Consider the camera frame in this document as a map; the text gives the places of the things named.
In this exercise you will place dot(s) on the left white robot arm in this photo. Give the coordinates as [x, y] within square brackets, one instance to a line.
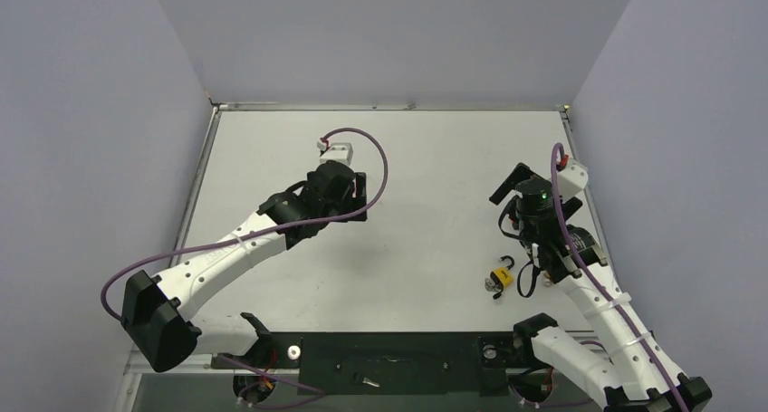
[161, 312]

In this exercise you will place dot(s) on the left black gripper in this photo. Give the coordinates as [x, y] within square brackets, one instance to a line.
[355, 195]

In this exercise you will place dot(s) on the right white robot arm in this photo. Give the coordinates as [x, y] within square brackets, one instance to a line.
[636, 374]

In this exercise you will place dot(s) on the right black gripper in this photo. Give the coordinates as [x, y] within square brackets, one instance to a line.
[514, 181]

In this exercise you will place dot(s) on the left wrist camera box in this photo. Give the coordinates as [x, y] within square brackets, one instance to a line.
[341, 152]

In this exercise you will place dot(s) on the yellow padlock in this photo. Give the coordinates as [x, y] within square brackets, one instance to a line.
[500, 278]

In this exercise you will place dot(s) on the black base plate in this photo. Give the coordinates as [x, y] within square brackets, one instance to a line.
[395, 363]

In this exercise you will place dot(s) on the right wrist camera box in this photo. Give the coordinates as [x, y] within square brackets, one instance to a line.
[572, 180]

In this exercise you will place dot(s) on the aluminium table edge rail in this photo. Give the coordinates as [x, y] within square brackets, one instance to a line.
[198, 178]

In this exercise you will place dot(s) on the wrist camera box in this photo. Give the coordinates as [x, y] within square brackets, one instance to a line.
[341, 152]
[572, 180]

